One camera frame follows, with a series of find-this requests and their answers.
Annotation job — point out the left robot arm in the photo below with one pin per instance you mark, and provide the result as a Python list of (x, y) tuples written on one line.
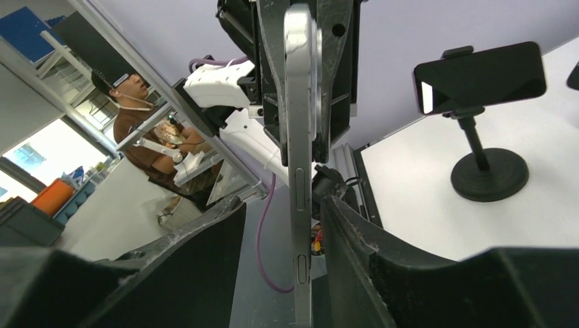
[(238, 100)]

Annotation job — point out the black round base stand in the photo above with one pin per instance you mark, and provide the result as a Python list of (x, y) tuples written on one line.
[(486, 174)]

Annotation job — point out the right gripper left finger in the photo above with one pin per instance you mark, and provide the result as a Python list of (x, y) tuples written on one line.
[(186, 278)]

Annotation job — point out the person in brown shirt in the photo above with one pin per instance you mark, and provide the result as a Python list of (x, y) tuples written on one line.
[(134, 108)]

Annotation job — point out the orange container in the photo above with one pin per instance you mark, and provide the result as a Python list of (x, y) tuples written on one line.
[(53, 197)]

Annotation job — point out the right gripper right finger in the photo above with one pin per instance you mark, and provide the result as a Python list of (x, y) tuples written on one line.
[(378, 280)]

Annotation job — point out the phone on white stand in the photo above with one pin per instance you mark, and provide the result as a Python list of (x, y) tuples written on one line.
[(573, 79)]

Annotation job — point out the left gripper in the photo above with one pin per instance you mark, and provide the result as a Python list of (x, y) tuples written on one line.
[(256, 29)]

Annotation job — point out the phone from wooden stand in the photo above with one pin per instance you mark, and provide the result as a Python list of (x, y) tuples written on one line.
[(300, 46)]

